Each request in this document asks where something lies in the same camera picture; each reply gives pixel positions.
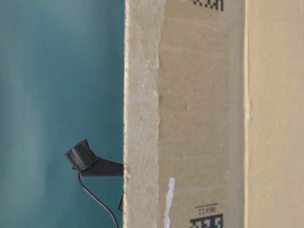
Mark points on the brown cardboard box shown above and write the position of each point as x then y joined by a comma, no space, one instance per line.
214,114

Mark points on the black mounted camera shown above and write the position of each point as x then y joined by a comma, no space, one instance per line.
87,163

